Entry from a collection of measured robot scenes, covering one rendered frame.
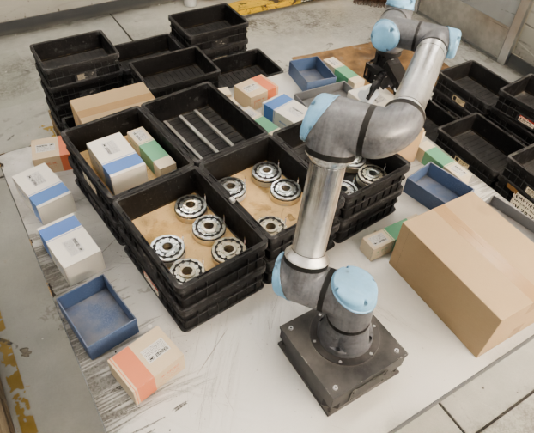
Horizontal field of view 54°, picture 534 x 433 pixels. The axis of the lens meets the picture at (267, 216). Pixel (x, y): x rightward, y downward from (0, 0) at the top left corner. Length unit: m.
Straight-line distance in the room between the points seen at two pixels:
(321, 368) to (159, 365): 0.42
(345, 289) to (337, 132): 0.38
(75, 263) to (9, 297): 1.05
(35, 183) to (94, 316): 0.56
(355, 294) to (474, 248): 0.50
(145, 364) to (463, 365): 0.89
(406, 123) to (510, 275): 0.66
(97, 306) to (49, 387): 0.78
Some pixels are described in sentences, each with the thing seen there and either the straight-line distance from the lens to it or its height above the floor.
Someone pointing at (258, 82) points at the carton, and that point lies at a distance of 2.41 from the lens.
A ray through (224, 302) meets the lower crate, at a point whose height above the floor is 0.74.
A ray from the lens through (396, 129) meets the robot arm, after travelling 1.14.
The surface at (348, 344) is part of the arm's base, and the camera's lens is 1.40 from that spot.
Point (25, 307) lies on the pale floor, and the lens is 2.64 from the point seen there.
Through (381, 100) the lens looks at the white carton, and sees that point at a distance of 1.71.
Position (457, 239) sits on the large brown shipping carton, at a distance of 1.66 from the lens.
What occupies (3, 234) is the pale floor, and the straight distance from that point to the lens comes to 2.97.
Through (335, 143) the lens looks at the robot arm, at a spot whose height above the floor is 1.35.
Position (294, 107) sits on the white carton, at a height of 0.79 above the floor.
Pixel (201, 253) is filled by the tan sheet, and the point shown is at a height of 0.83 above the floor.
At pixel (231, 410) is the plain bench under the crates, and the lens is 1.47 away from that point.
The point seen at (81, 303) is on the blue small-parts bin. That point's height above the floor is 0.70.
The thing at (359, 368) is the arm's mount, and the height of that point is 0.81.
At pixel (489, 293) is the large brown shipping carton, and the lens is 1.57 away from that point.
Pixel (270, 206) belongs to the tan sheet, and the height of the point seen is 0.83.
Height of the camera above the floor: 2.05
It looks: 46 degrees down
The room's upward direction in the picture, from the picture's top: 4 degrees clockwise
